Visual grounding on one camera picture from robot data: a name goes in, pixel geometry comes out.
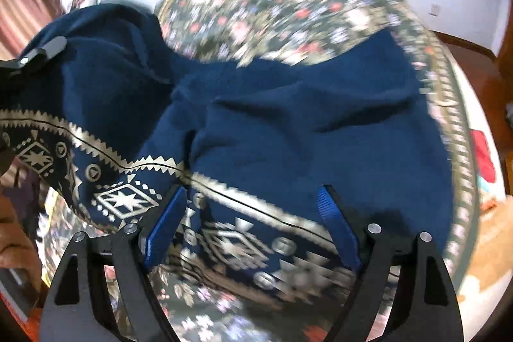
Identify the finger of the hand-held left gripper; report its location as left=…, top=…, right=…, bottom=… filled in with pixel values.
left=0, top=37, right=67, bottom=80
left=0, top=130, right=17, bottom=178

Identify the person's left hand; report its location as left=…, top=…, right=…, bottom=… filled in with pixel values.
left=0, top=196, right=43, bottom=287

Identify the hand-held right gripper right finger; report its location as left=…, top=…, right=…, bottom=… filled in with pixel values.
left=316, top=185, right=466, bottom=342

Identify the cream printed blanket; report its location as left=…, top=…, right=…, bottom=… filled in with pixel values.
left=453, top=41, right=513, bottom=330

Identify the navy patterned sweater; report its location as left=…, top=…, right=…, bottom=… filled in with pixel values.
left=0, top=3, right=455, bottom=304

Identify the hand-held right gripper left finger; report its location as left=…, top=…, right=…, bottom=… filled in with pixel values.
left=40, top=185, right=189, bottom=342

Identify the dark floral bedspread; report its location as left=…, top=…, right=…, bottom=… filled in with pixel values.
left=36, top=0, right=482, bottom=342

